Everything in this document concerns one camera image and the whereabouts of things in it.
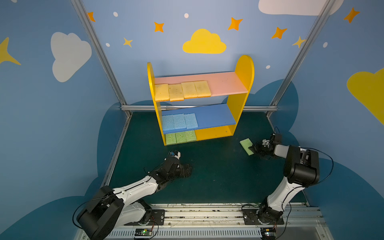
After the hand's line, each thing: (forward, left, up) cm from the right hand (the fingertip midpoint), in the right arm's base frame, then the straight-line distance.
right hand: (249, 145), depth 100 cm
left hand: (-19, +41, +3) cm, 45 cm away
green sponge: (+2, +54, +2) cm, 54 cm away
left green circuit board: (-51, +59, -2) cm, 79 cm away
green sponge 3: (+5, +40, +1) cm, 41 cm away
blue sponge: (+6, +54, +13) cm, 56 cm away
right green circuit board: (-48, -2, -3) cm, 48 cm away
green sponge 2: (+4, +47, +1) cm, 47 cm away
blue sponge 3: (+8, +40, +14) cm, 43 cm away
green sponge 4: (+2, +1, -1) cm, 3 cm away
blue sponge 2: (+7, +47, +13) cm, 50 cm away
